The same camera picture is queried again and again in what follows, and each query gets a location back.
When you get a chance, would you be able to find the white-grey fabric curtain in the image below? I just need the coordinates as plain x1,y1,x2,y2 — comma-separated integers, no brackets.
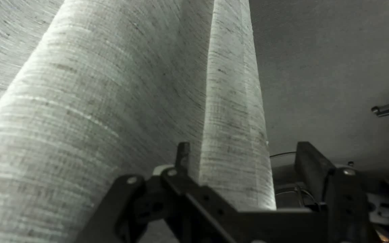
0,0,278,243

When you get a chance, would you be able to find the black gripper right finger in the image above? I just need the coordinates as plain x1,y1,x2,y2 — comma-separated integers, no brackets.
294,140,375,243

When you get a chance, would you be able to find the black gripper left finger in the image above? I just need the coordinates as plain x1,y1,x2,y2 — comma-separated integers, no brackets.
74,142,267,243

